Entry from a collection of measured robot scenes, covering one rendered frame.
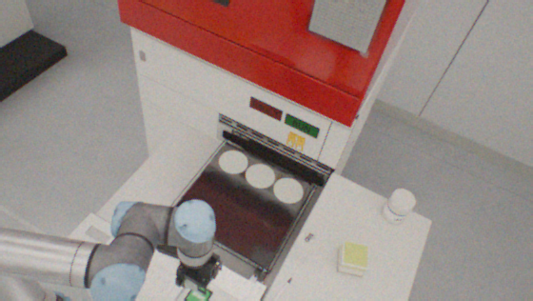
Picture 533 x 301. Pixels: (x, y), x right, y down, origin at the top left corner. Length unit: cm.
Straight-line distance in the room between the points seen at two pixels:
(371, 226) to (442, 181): 162
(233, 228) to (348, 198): 38
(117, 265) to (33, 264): 13
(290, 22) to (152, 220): 58
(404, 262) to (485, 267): 143
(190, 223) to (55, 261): 23
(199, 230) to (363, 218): 70
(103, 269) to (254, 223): 70
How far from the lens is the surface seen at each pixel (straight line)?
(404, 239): 138
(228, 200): 138
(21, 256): 79
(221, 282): 128
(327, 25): 105
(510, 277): 280
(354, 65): 108
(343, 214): 135
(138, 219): 81
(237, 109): 145
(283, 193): 142
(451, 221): 279
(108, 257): 75
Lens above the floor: 207
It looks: 51 degrees down
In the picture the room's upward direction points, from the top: 11 degrees clockwise
